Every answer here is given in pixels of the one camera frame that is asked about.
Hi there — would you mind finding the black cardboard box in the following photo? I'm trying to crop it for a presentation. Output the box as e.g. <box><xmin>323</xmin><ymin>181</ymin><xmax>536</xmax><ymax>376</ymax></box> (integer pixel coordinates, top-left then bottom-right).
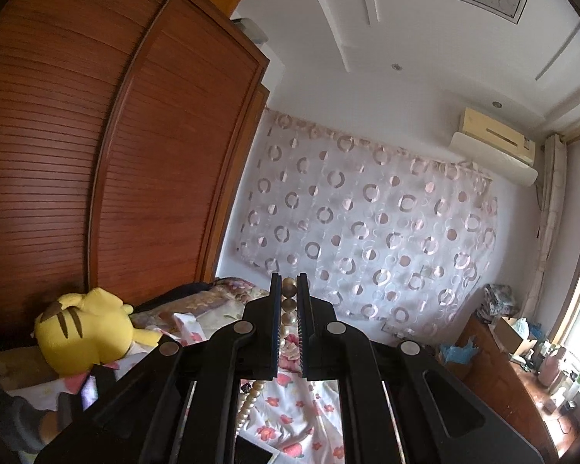
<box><xmin>233</xmin><ymin>432</ymin><xmax>278</xmax><ymax>464</ymax></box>

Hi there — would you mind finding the white pearl necklace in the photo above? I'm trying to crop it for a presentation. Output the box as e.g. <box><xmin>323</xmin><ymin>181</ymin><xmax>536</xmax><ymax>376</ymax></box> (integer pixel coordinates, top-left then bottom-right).
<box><xmin>237</xmin><ymin>276</ymin><xmax>303</xmax><ymax>432</ymax></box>

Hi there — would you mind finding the brown wooden wardrobe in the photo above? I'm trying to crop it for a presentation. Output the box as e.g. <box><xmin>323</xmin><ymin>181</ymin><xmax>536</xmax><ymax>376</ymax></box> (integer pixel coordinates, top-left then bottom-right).
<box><xmin>0</xmin><ymin>0</ymin><xmax>271</xmax><ymax>346</ymax></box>

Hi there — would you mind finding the stack of patterned papers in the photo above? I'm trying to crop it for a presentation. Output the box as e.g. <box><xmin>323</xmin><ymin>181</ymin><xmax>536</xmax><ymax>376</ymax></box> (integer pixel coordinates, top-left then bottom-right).
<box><xmin>480</xmin><ymin>283</ymin><xmax>519</xmax><ymax>323</ymax></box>

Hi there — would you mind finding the beige window curtain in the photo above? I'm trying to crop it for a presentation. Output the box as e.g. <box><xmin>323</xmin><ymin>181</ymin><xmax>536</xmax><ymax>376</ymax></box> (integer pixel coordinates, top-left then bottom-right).
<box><xmin>536</xmin><ymin>132</ymin><xmax>570</xmax><ymax>303</ymax></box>

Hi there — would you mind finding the yellow plush toy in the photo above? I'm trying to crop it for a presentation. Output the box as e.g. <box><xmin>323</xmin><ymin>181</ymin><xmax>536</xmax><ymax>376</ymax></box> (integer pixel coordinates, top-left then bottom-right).
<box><xmin>32</xmin><ymin>287</ymin><xmax>164</xmax><ymax>377</ymax></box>

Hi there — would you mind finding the green cap bottle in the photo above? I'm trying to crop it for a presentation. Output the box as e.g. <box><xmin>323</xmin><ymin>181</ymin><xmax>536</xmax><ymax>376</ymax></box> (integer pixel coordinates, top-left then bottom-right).
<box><xmin>563</xmin><ymin>370</ymin><xmax>580</xmax><ymax>405</ymax></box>

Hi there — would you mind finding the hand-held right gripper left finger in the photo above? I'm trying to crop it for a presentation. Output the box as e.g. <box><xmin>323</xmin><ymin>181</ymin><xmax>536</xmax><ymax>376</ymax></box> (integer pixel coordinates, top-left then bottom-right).
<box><xmin>33</xmin><ymin>273</ymin><xmax>281</xmax><ymax>464</ymax></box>

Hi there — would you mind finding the floral quilt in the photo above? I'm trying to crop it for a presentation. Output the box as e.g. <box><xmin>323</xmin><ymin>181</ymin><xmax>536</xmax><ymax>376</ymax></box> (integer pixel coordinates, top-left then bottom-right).
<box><xmin>130</xmin><ymin>277</ymin><xmax>272</xmax><ymax>345</ymax></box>

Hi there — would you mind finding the white item on wardrobe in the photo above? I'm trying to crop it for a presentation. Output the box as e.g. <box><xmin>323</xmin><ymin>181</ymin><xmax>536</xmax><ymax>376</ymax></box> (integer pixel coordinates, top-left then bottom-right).
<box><xmin>231</xmin><ymin>18</ymin><xmax>268</xmax><ymax>43</ymax></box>

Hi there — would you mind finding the circle pattern wall curtain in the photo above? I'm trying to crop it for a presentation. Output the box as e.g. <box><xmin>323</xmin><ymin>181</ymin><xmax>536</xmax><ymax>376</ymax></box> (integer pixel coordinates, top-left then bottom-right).
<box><xmin>235</xmin><ymin>108</ymin><xmax>500</xmax><ymax>338</ymax></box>

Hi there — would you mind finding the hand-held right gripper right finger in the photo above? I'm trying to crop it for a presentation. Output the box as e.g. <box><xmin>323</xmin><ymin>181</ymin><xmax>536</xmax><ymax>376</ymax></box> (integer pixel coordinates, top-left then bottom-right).
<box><xmin>296</xmin><ymin>273</ymin><xmax>546</xmax><ymax>464</ymax></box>

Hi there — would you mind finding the wooden cabinet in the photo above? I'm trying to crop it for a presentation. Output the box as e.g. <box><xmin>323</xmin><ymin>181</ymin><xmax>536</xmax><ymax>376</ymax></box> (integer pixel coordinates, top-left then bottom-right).
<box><xmin>455</xmin><ymin>313</ymin><xmax>580</xmax><ymax>464</ymax></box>

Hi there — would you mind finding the open cardboard box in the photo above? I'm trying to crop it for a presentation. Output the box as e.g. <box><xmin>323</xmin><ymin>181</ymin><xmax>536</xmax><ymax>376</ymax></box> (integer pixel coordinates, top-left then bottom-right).
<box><xmin>492</xmin><ymin>316</ymin><xmax>538</xmax><ymax>357</ymax></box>

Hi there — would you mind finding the blue bag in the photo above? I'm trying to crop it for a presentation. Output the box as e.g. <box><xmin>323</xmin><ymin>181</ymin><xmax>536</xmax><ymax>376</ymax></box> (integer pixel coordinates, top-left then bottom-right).
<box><xmin>439</xmin><ymin>339</ymin><xmax>478</xmax><ymax>364</ymax></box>

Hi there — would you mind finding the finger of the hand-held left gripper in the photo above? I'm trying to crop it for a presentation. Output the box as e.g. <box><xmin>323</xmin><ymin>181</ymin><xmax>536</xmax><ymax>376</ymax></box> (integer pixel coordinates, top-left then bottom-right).
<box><xmin>57</xmin><ymin>365</ymin><xmax>121</xmax><ymax>427</ymax></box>

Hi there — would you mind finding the pink thermos jug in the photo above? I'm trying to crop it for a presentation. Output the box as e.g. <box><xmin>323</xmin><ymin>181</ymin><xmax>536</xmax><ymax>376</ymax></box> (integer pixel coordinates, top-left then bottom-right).
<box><xmin>538</xmin><ymin>345</ymin><xmax>568</xmax><ymax>388</ymax></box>

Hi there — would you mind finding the white air conditioner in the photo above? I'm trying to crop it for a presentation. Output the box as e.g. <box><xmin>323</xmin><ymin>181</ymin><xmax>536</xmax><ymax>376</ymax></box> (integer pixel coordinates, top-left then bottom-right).
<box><xmin>447</xmin><ymin>107</ymin><xmax>539</xmax><ymax>188</ymax></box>

